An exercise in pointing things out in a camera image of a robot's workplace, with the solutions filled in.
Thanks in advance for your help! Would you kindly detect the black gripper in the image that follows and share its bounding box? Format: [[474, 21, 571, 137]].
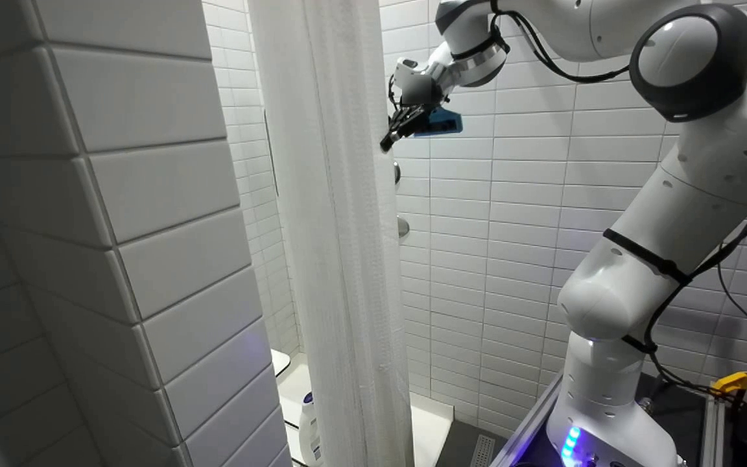
[[378, 76, 448, 156]]

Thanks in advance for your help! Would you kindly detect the white shower curtain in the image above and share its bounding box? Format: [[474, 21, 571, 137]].
[[244, 0, 415, 467]]

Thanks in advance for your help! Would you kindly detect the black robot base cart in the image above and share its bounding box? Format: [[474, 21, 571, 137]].
[[488, 372, 747, 467]]

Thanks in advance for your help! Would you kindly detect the white slatted shower seat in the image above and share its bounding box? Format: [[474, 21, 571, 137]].
[[266, 345, 306, 467]]

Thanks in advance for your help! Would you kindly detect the white bottle with blue cap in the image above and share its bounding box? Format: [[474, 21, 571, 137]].
[[295, 389, 324, 467]]

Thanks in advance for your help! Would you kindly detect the yellow clamp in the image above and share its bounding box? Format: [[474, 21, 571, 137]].
[[704, 368, 747, 403]]

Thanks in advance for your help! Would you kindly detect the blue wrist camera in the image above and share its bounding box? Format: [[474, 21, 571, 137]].
[[419, 108, 463, 137]]

